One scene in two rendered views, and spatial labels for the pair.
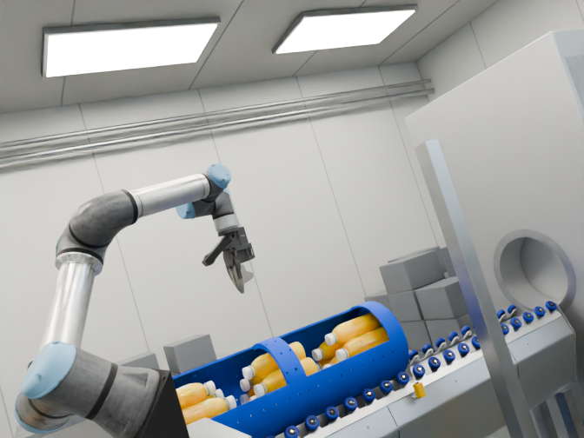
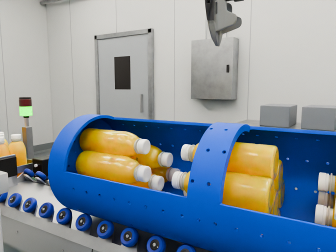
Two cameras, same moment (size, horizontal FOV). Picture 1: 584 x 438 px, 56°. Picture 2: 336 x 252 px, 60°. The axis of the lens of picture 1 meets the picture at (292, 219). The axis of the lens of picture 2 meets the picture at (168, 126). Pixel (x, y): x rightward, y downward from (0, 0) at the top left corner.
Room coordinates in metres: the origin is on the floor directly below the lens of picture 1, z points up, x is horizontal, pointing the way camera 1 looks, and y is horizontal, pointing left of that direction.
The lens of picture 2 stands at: (1.36, -0.28, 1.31)
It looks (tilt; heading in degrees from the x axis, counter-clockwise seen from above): 8 degrees down; 60
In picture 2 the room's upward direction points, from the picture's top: straight up
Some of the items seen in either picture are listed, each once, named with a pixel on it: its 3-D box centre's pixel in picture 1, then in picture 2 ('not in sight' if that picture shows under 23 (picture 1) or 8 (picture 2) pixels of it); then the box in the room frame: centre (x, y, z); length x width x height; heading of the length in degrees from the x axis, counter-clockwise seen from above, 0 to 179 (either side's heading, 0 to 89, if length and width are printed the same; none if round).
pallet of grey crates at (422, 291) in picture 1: (444, 315); not in sight; (5.03, -1.06, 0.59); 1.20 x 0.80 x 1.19; 28
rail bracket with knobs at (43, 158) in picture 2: not in sight; (43, 168); (1.53, 1.10, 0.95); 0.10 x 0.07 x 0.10; 29
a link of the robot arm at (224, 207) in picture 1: (218, 202); not in sight; (1.79, 0.21, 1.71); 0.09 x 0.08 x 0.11; 136
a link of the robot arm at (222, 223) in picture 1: (225, 224); not in sight; (1.79, 0.21, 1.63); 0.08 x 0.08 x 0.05
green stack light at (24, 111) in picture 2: not in sight; (25, 111); (1.50, 1.47, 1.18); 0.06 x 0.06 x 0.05
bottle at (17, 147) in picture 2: not in sight; (17, 159); (1.43, 1.13, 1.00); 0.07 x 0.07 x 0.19
